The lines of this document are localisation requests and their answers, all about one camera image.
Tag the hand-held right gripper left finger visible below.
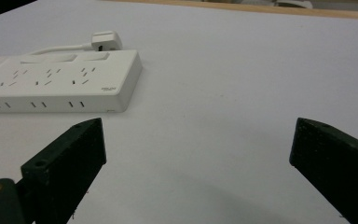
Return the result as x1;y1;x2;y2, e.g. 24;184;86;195
16;117;107;224

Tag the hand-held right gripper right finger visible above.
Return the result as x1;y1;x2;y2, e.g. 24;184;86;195
289;117;358;224

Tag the white power strip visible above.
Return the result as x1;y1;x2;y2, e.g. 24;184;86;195
0;49;144;114

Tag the white power plug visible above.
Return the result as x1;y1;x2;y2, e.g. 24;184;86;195
90;30;124;52

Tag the white object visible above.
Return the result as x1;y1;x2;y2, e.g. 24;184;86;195
273;0;314;9

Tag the white power cable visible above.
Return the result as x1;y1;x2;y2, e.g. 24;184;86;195
27;43;94;56

